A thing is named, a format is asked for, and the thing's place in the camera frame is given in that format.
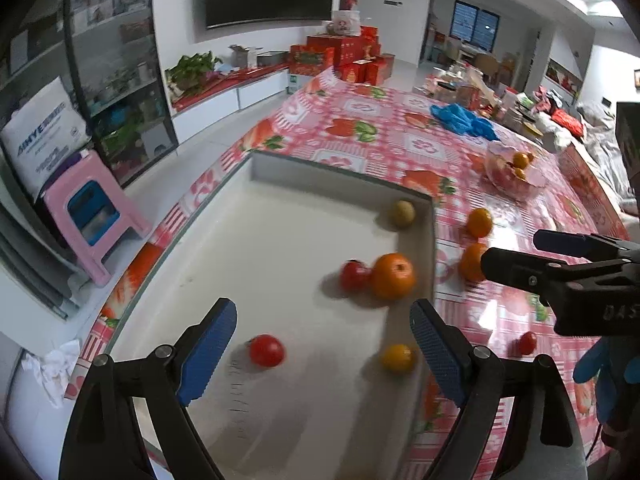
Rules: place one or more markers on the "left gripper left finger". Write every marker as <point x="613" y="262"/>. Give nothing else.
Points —
<point x="103" y="438"/>

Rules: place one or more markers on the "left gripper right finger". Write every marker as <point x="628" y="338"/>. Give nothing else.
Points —
<point x="542" y="439"/>

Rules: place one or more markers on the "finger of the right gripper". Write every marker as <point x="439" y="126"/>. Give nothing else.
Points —
<point x="530" y="267"/>
<point x="593" y="247"/>

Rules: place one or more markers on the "mandarin orange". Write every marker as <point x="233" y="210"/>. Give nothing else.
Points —
<point x="479" y="223"/>
<point x="470" y="264"/>

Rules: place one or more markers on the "small red tomato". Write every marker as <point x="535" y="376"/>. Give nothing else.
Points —
<point x="527" y="344"/>

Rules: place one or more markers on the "red cherry tomato front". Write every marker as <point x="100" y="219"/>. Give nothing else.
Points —
<point x="266" y="351"/>

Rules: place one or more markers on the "red cherry tomato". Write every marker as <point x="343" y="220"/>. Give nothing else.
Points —
<point x="266" y="351"/>
<point x="355" y="276"/>

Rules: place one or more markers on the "blue gloved right hand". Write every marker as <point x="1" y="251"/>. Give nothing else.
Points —
<point x="614" y="361"/>

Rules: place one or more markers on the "crumpled white tissue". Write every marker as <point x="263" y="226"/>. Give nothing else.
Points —
<point x="54" y="370"/>

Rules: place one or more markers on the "red strawberry checkered tablecloth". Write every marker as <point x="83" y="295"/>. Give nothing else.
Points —
<point x="391" y="136"/>

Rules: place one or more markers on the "yellow cherry tomato in tray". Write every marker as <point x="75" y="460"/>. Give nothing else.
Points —
<point x="398" y="359"/>

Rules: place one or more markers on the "large orange in tray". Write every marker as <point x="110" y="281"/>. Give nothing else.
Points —
<point x="392" y="277"/>

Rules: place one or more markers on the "green-brown kiwi fruit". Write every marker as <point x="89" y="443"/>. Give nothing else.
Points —
<point x="402" y="214"/>

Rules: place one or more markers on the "blue plastic bag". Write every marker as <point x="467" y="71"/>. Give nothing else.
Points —
<point x="460" y="120"/>

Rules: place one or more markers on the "red cherry tomato beside orange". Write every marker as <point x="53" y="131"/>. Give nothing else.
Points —
<point x="355" y="276"/>

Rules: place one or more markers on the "white shallow tray box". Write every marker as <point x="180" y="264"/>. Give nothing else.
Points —
<point x="273" y="239"/>

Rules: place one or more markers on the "pink plastic stool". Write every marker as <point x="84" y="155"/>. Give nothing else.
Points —
<point x="92" y="212"/>

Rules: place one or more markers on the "stack of red gift boxes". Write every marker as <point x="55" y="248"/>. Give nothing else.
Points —
<point x="357" y="59"/>

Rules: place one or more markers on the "white red plastic bag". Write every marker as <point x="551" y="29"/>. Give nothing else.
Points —
<point x="344" y="23"/>

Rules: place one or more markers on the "white printed bag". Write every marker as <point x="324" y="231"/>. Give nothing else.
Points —
<point x="42" y="134"/>

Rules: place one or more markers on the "white low tv console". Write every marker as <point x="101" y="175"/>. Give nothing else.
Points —
<point x="226" y="96"/>

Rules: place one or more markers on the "green potted plant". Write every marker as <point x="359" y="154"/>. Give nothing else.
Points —
<point x="189" y="75"/>

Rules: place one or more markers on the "glass display cabinet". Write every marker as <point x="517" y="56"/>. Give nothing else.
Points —
<point x="104" y="52"/>

